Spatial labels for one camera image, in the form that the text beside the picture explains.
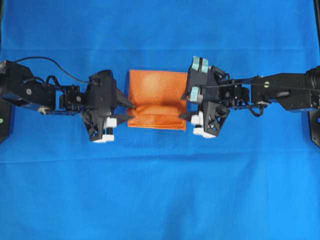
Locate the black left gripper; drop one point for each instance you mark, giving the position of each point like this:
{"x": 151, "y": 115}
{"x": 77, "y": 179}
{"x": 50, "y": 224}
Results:
{"x": 102, "y": 97}

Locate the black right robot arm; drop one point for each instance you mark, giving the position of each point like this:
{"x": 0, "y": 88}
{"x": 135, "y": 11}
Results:
{"x": 293, "y": 91}

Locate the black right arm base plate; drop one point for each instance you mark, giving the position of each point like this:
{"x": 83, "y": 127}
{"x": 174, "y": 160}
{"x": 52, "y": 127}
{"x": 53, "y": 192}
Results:
{"x": 314, "y": 126}

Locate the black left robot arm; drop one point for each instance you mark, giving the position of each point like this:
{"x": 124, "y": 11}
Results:
{"x": 20, "y": 88}

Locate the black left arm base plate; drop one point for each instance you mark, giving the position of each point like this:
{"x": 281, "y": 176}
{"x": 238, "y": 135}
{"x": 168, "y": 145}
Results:
{"x": 7, "y": 117}

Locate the blue table cloth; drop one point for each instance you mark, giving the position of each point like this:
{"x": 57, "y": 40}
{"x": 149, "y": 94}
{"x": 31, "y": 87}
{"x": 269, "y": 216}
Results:
{"x": 259, "y": 180}

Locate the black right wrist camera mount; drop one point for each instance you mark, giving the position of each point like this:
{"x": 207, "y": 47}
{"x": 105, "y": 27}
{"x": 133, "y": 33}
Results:
{"x": 209, "y": 119}

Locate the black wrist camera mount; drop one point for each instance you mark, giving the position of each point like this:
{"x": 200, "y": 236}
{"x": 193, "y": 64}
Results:
{"x": 99, "y": 128}
{"x": 209, "y": 119}

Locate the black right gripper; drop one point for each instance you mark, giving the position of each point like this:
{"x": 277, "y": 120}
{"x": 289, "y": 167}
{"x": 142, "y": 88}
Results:
{"x": 202, "y": 84}

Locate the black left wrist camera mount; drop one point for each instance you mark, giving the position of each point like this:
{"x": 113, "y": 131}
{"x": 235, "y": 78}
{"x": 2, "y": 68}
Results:
{"x": 99, "y": 128}

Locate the orange towel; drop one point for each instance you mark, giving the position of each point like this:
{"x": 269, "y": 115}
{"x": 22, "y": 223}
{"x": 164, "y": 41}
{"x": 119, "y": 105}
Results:
{"x": 157, "y": 99}

